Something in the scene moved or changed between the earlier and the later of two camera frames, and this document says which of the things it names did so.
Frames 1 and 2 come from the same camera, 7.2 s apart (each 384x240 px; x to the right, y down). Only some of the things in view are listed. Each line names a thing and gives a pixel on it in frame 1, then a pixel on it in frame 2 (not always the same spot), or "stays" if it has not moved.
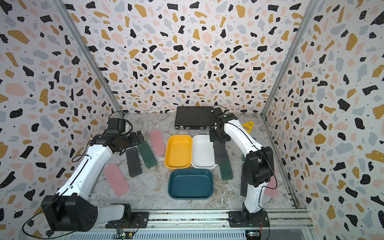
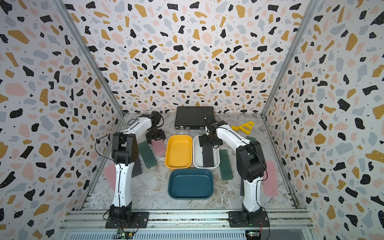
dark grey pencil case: (220, 152) -> (208, 156)
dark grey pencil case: (134, 167) stays
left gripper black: (134, 140) -> (162, 135)
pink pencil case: (158, 144) stays
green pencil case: (226, 170) stays
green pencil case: (148, 156) stays
